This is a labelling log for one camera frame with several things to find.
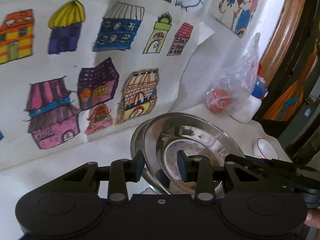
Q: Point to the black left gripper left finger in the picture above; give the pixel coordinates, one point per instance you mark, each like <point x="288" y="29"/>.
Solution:
<point x="88" y="177"/>

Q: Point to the white bottle blue lid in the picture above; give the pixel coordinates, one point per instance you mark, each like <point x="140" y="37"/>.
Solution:
<point x="253" y="103"/>

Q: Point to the cartoon bear picture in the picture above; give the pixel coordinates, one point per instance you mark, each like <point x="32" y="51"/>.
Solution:
<point x="234" y="14"/>

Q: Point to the house drawings paper sheet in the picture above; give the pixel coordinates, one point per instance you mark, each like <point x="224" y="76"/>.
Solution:
<point x="73" y="71"/>

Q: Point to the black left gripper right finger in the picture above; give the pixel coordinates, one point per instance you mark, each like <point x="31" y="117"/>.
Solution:
<point x="198" y="169"/>

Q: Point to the wooden chair frame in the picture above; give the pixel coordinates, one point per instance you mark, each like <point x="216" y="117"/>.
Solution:
<point x="281" y="38"/>

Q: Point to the clear plastic bag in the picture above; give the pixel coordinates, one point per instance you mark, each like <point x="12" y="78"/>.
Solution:
<point x="240" y="78"/>

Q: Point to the white bowl red rim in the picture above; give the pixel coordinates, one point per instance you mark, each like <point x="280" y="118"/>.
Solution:
<point x="263" y="149"/>

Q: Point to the red fruit in bag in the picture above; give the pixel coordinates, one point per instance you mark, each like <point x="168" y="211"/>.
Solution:
<point x="220" y="100"/>

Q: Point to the steel plate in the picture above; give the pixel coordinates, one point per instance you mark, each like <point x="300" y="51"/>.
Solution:
<point x="136" y="146"/>
<point x="166" y="134"/>

